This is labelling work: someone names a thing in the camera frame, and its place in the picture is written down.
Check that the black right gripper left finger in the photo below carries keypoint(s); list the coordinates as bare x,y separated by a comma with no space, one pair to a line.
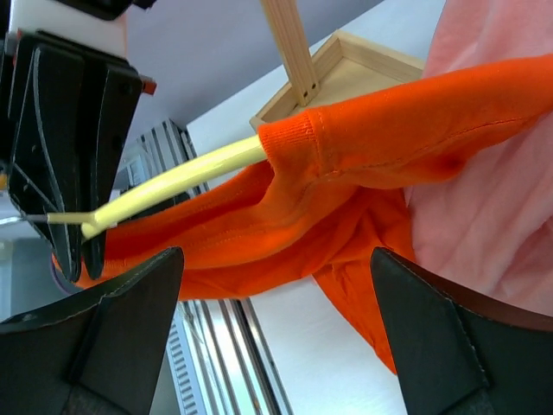
117,367

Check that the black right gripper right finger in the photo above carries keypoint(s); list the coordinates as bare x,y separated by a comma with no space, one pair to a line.
437,367

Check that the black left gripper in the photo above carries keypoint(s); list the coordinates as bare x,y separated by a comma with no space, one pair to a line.
71,96

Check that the yellow clothes hanger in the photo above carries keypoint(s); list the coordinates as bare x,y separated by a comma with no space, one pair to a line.
204,168

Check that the orange t shirt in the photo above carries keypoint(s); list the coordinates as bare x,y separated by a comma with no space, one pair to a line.
331,190

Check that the pink t shirt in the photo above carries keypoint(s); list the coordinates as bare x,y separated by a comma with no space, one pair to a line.
490,228

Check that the wooden clothes rack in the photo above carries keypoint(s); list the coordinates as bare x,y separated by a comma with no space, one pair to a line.
288,32

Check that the wooden tray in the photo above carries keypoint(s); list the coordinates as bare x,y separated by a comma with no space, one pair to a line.
349,66

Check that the aluminium mounting rail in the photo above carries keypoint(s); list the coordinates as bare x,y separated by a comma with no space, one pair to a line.
219,361

